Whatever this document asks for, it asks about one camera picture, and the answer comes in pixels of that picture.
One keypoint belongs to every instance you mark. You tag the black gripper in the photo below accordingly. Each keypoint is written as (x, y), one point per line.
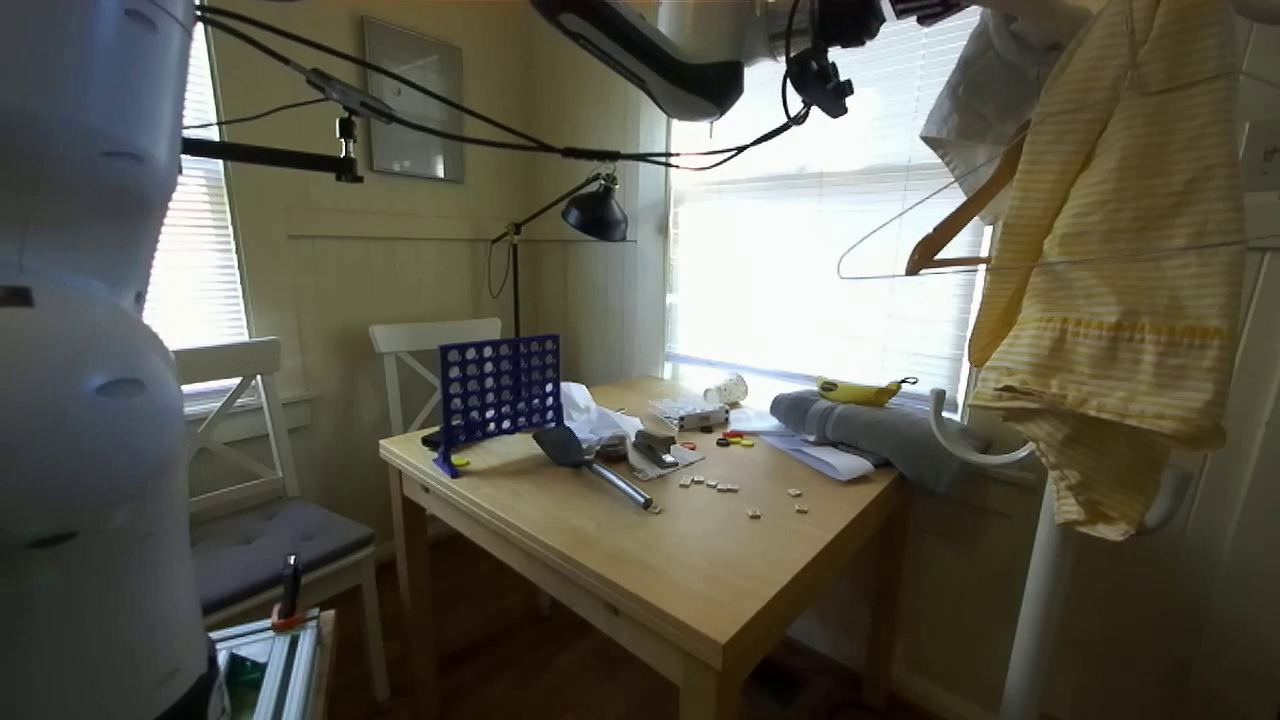
(846, 23)

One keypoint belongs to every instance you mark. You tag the white towel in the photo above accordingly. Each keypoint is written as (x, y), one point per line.
(972, 94)

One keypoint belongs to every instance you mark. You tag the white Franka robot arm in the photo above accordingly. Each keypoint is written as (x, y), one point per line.
(80, 400)

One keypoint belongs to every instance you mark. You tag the white coat rack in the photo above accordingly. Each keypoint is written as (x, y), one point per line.
(1036, 600)

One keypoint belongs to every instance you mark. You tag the wooden clothes hanger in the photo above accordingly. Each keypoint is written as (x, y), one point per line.
(960, 220)

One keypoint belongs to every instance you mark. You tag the wide white window blinds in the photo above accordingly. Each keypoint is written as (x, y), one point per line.
(784, 264)

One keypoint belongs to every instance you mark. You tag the yellow striped garment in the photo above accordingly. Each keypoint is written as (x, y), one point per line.
(1121, 264)

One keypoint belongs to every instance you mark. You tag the yellow banana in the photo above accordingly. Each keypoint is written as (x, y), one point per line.
(860, 392)

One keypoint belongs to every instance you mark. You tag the black floor lamp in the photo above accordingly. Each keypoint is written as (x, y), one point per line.
(598, 214)

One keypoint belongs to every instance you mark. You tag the grey folded cloth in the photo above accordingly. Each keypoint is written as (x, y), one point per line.
(880, 434)

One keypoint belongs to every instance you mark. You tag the patterned paper cup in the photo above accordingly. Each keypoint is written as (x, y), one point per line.
(729, 391)

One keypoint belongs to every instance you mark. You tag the white notepad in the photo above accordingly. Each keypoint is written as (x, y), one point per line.
(826, 459)

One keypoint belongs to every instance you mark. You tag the yellow game disc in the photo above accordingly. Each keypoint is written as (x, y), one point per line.
(746, 442)

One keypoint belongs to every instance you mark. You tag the white patterned tile box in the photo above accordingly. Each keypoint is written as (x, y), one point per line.
(685, 419)

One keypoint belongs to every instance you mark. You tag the red game disc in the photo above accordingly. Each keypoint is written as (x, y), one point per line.
(725, 436)

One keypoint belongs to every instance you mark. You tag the cream panel door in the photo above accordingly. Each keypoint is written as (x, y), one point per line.
(1255, 400)

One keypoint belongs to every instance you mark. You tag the grey metal device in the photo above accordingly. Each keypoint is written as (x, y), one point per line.
(655, 446)

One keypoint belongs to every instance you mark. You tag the white crumpled paper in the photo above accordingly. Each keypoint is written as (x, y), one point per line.
(594, 414)

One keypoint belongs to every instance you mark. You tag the black ladle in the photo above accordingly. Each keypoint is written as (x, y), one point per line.
(565, 446)

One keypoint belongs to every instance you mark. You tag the blue connect four grid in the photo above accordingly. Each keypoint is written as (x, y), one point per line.
(501, 387)

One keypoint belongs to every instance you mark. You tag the white chair with plain back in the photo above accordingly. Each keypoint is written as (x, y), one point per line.
(433, 333)

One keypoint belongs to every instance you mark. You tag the light wooden table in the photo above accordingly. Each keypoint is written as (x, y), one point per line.
(665, 561)

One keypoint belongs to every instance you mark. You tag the narrow white window blinds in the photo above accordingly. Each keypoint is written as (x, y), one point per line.
(201, 264)

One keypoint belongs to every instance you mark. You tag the white chair with cross back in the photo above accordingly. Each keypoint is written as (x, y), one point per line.
(254, 400)

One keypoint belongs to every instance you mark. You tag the grey seat cushion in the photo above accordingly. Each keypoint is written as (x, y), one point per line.
(283, 546)

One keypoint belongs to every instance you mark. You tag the red black screwdriver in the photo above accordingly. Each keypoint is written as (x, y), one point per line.
(290, 584)

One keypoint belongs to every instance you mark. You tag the white framed box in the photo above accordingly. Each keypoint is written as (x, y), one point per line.
(264, 665)

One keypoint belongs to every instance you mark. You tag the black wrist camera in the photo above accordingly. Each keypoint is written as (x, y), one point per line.
(820, 82)

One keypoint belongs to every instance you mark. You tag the grey framed wall picture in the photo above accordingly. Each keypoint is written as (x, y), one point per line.
(414, 103)

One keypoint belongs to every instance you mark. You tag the black stereo camera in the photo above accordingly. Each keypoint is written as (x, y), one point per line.
(344, 94)

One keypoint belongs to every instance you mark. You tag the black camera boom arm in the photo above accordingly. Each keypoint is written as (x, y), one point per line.
(264, 156)

